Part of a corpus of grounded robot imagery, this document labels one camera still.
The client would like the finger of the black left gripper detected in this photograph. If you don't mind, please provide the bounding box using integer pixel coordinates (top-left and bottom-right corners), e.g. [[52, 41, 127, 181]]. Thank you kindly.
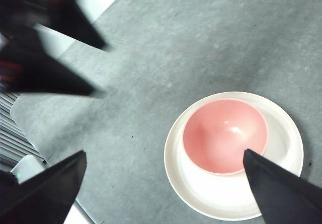
[[37, 0, 107, 50], [0, 29, 96, 97]]

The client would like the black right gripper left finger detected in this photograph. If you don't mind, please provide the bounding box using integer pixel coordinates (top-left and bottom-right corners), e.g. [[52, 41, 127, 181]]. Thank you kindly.
[[0, 150, 87, 224]]

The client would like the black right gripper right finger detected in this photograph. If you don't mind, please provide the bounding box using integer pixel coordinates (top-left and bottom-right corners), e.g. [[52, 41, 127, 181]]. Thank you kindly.
[[243, 148, 322, 224]]

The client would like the white round plate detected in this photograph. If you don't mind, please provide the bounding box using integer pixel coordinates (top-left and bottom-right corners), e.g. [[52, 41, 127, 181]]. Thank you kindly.
[[164, 91, 304, 221]]

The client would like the red ribbed bowl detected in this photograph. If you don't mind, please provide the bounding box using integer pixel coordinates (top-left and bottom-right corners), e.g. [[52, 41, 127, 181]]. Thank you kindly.
[[182, 98, 269, 176]]

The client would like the white box device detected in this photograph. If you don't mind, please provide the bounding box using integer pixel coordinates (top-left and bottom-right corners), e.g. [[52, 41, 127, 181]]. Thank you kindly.
[[10, 155, 48, 184]]

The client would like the ribbed grey metal panel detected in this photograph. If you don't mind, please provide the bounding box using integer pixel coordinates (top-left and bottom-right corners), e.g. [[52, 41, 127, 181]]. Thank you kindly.
[[0, 92, 48, 171]]

